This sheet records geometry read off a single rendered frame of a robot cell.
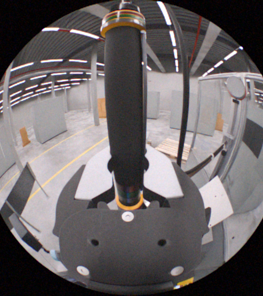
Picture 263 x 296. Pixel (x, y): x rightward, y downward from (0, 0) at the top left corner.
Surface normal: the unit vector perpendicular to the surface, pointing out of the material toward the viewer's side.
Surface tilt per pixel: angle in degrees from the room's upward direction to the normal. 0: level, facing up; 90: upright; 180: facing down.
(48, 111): 90
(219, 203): 50
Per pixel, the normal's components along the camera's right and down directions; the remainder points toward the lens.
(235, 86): -0.89, 0.23
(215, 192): -0.77, -0.60
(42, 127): 0.92, 0.18
